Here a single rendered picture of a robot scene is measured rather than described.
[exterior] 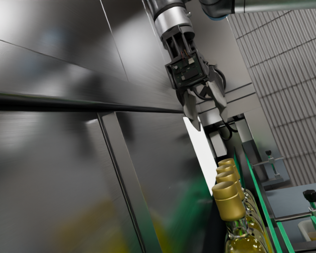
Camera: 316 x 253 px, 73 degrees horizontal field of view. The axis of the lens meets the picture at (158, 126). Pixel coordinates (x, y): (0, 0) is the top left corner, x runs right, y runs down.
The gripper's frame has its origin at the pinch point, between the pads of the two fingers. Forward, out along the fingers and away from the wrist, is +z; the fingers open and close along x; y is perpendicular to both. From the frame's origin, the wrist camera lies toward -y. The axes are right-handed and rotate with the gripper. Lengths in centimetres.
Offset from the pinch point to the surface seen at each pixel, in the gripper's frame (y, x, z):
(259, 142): -98, 5, 21
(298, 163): -285, 36, 91
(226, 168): 7.2, 1.0, 9.3
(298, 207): -65, 12, 50
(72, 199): 30.1, -12.3, 3.2
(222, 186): 18.1, 1.7, 9.1
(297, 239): -40, 7, 50
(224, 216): 18.8, 0.8, 12.8
